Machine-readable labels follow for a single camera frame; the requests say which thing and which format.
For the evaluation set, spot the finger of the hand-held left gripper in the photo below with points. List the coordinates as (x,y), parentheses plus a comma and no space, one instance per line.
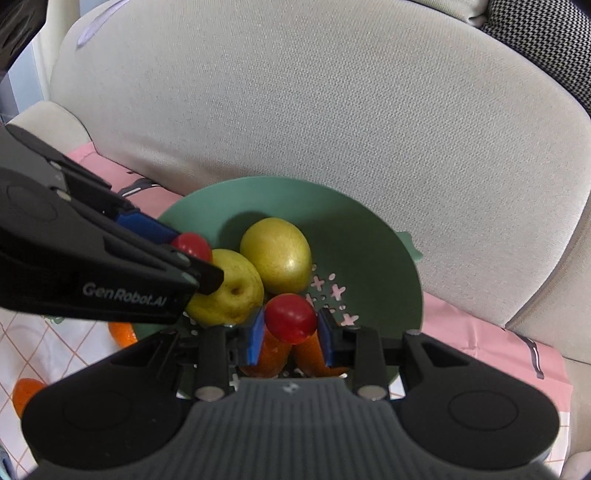
(138,224)
(194,272)

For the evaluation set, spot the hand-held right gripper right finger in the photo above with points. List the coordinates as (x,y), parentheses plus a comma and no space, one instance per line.
(324,337)

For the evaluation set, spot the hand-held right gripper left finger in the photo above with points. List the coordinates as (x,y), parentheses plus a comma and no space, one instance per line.
(255,339)

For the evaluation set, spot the orange mandarin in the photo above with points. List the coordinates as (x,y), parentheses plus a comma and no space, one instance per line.
(272,355)
(27,394)
(122,334)
(311,359)

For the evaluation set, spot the small red fruit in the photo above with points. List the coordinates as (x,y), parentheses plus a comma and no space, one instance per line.
(193,244)
(291,318)

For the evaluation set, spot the yellow-green pear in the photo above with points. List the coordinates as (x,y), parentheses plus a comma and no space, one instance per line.
(231,295)
(277,256)

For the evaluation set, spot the green plastic colander bowl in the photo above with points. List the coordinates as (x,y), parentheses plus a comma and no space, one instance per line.
(364,258)

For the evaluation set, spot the checked lemon print cloth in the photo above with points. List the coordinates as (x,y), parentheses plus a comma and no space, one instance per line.
(485,332)

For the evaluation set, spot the houndstooth cushion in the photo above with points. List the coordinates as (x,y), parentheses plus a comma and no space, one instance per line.
(545,41)

